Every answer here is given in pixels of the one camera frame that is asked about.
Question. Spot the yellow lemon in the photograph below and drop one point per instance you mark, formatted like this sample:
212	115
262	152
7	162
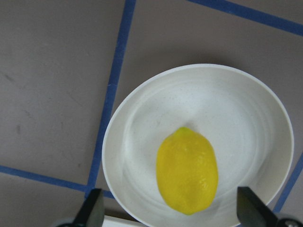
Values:
186	171

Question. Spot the cream shallow plate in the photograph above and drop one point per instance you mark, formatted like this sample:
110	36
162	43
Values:
243	119

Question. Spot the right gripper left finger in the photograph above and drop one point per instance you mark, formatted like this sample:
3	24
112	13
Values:
92	212

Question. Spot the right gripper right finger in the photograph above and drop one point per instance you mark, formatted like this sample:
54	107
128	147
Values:
251	211

